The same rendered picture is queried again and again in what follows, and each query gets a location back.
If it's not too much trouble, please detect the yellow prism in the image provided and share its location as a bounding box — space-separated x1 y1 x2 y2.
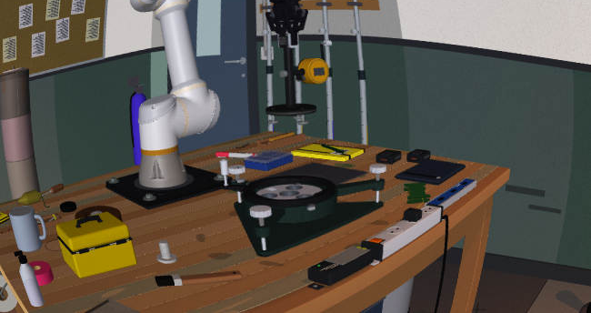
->
296 57 330 86

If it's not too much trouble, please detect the white footscrew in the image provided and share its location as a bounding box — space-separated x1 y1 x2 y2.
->
368 163 388 204
227 164 246 204
249 204 274 252

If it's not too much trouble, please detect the dark green tribrach body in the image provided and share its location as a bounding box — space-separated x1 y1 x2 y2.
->
224 174 386 258

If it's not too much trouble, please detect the blue and white spirit level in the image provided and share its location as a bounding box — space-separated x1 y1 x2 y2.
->
426 177 478 211

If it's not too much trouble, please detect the grey survey pole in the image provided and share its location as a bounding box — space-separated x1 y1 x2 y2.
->
319 0 336 141
260 0 275 135
293 43 305 136
349 0 370 146

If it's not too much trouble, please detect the grey blue door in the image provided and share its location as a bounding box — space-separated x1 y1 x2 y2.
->
177 0 254 155

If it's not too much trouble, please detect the yellow notebook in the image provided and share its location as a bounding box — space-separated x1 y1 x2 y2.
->
290 143 366 163

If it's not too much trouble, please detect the green pen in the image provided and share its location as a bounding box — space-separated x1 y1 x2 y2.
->
320 143 350 157

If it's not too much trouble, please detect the blue box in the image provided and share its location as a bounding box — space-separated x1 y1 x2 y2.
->
243 150 295 172

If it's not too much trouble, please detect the red marker pen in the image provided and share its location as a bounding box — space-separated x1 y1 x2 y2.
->
215 151 257 160

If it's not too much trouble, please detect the dark grey mat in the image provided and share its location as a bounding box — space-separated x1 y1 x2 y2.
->
275 162 369 185

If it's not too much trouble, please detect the small black box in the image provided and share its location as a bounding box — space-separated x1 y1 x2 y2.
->
375 148 402 165
406 148 432 164

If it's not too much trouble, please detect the blue gas cylinder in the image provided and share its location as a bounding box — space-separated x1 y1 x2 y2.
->
128 76 148 167

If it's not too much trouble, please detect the dark blue folder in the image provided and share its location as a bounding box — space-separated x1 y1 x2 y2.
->
394 158 467 186

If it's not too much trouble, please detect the brown notice board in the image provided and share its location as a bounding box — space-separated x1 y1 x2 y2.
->
0 0 111 79

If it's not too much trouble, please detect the white power strip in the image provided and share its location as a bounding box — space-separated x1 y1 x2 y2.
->
359 205 445 261

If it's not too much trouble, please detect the black charger device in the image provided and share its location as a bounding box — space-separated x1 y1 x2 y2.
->
307 246 376 288

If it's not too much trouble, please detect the brown tape roll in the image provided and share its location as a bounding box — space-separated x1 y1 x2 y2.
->
74 205 124 222

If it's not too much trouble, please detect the white mushroom shaped bolt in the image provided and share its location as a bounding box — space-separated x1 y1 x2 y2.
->
155 240 178 266

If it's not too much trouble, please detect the tall banded cylinder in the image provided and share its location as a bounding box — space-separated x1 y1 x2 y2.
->
0 66 41 201

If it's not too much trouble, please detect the wooden workbench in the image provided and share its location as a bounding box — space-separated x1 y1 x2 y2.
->
0 130 512 313

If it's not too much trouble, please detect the yellow carry case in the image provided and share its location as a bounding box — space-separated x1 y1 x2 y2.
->
55 211 138 279

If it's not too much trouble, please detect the brass plumb bob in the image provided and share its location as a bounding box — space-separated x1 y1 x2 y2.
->
16 182 65 208

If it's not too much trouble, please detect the grey mug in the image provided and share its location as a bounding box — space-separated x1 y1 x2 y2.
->
8 205 47 253

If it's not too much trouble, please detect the pink tape roll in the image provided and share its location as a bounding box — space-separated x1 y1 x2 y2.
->
28 260 55 288

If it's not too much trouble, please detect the white spray bottle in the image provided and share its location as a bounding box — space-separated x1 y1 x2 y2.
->
13 250 45 308

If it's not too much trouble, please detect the wooden wall bracket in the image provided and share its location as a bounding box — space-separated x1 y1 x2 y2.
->
259 0 381 14

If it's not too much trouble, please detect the black square base plate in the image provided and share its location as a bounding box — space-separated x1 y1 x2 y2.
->
105 163 228 211

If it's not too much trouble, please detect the wooden handled brush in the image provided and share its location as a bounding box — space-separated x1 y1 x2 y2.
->
154 269 244 288

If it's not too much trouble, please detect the black cable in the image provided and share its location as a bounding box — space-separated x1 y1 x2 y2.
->
432 214 450 313

